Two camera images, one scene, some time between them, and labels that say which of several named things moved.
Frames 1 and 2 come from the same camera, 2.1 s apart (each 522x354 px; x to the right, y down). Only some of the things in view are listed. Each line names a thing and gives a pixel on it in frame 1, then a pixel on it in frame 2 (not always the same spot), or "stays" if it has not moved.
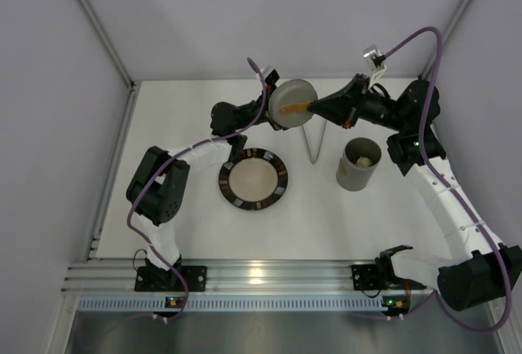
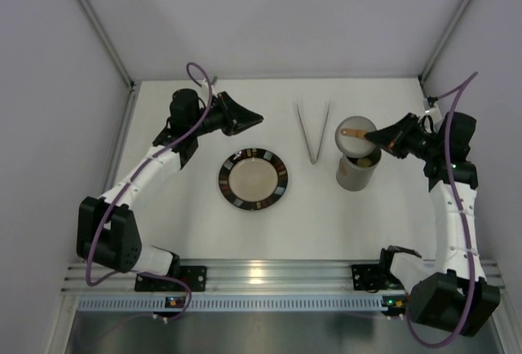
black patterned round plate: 255,179 stays
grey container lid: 288,103 → 355,146
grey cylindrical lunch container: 359,159 stays
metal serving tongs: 310,153 stays
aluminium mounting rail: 246,276 stays
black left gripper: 266,106 → 227,113
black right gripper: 355,99 → 404,138
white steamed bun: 364,161 stays
